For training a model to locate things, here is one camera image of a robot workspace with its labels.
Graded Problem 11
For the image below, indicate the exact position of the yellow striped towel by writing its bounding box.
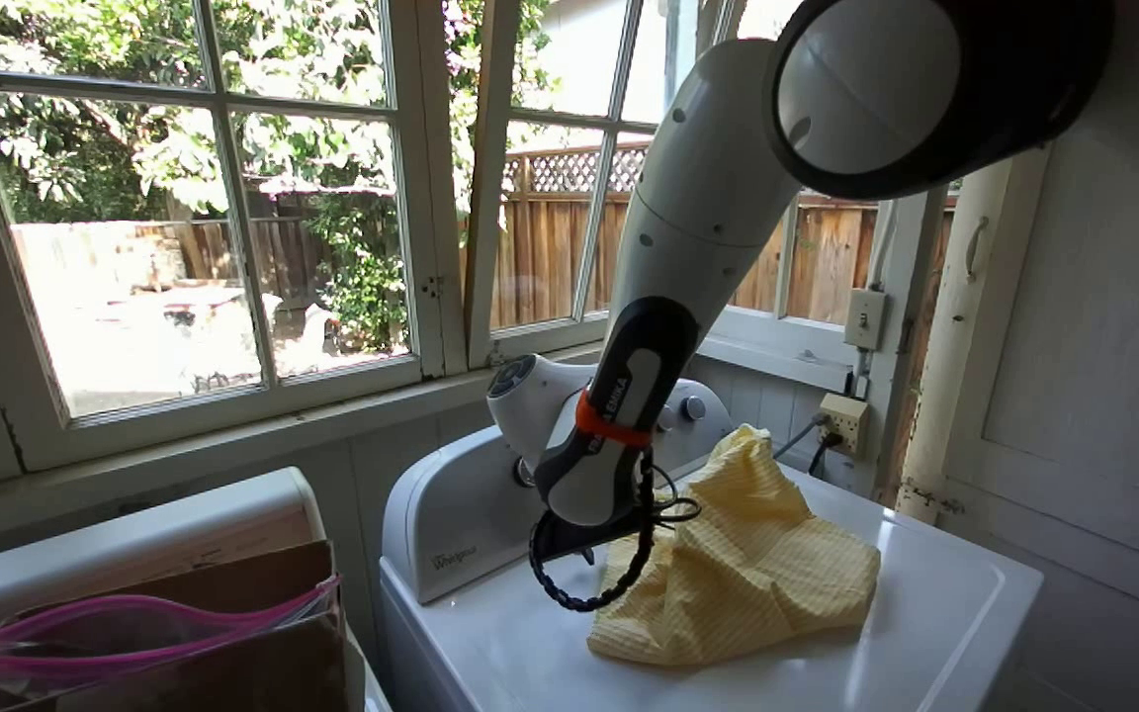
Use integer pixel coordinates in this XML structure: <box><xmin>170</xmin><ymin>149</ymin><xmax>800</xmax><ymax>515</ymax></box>
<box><xmin>586</xmin><ymin>419</ymin><xmax>884</xmax><ymax>673</ymax></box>

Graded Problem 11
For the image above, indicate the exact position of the brown wooden fence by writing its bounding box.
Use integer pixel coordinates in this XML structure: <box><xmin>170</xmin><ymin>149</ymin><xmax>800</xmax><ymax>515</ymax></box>
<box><xmin>487</xmin><ymin>135</ymin><xmax>892</xmax><ymax>337</ymax></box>

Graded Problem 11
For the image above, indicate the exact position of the white wooden side window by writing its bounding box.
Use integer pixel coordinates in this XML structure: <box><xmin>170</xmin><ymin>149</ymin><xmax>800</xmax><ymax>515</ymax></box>
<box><xmin>693</xmin><ymin>180</ymin><xmax>950</xmax><ymax>386</ymax></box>

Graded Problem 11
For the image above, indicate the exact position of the beige power adapter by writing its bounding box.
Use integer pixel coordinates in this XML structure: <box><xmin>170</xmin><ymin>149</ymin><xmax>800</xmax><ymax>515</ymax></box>
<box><xmin>816</xmin><ymin>386</ymin><xmax>872</xmax><ymax>461</ymax></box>

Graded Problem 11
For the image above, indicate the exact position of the white top-load washing machine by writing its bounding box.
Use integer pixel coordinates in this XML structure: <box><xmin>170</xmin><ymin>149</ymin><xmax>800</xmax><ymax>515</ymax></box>
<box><xmin>374</xmin><ymin>371</ymin><xmax>1046</xmax><ymax>712</ymax></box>

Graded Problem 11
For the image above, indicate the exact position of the pink zip plastic bag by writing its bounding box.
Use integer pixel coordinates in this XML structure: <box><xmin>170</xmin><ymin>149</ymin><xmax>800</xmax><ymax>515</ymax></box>
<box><xmin>0</xmin><ymin>573</ymin><xmax>345</xmax><ymax>689</ymax></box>

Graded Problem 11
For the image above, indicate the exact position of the white cabinet door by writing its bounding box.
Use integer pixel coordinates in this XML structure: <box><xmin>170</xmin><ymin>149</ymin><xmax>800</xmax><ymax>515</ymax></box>
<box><xmin>892</xmin><ymin>0</ymin><xmax>1139</xmax><ymax>712</ymax></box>

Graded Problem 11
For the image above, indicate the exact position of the orange cable strap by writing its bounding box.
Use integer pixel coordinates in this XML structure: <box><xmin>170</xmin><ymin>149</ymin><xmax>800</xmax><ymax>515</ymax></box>
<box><xmin>573</xmin><ymin>386</ymin><xmax>656</xmax><ymax>456</ymax></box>

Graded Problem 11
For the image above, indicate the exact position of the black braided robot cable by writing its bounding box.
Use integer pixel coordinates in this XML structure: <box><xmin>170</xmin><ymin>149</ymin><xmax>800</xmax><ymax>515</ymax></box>
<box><xmin>527</xmin><ymin>447</ymin><xmax>709</xmax><ymax>617</ymax></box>

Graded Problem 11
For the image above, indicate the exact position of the white wooden window frame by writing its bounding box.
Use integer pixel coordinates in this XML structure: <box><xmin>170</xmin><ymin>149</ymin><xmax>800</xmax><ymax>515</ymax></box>
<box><xmin>0</xmin><ymin>0</ymin><xmax>748</xmax><ymax>478</ymax></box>

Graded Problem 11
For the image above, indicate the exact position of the black plug cable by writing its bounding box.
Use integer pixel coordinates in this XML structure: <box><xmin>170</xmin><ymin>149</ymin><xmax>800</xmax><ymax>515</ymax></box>
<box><xmin>771</xmin><ymin>412</ymin><xmax>848</xmax><ymax>481</ymax></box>

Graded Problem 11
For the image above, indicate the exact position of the white wall outlet box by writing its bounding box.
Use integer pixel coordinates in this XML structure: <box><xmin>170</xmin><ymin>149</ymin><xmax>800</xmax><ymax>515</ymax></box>
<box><xmin>841</xmin><ymin>284</ymin><xmax>892</xmax><ymax>354</ymax></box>

